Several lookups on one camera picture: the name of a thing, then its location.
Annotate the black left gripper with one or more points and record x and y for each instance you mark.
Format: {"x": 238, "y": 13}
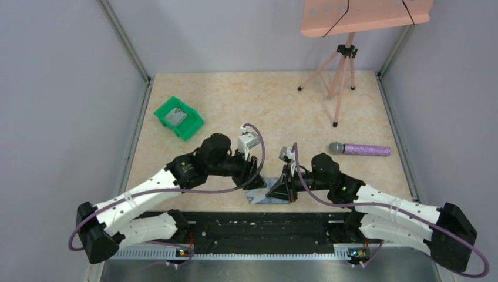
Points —
{"x": 249, "y": 169}

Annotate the grey card holder wallet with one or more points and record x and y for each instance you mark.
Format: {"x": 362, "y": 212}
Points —
{"x": 269, "y": 182}

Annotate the purple glitter microphone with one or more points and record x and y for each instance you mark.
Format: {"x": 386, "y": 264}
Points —
{"x": 337, "y": 148}

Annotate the green plastic bin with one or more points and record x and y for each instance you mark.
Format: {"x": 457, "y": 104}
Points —
{"x": 188, "y": 127}

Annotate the pink music stand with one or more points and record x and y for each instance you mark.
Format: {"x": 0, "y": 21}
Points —
{"x": 324, "y": 18}

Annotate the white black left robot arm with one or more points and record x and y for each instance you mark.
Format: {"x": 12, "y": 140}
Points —
{"x": 105, "y": 228}

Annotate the card with black stripe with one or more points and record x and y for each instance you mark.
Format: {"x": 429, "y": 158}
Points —
{"x": 256, "y": 196}

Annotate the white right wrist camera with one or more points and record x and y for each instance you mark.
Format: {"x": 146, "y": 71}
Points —
{"x": 286, "y": 155}

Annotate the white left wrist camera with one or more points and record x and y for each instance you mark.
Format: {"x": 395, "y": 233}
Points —
{"x": 247, "y": 141}

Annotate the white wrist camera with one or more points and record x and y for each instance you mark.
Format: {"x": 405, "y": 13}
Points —
{"x": 247, "y": 141}
{"x": 286, "y": 155}

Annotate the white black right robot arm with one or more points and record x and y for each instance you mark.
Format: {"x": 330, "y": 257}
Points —
{"x": 443, "y": 233}

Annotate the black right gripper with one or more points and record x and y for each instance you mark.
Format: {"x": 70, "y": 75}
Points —
{"x": 291, "y": 183}

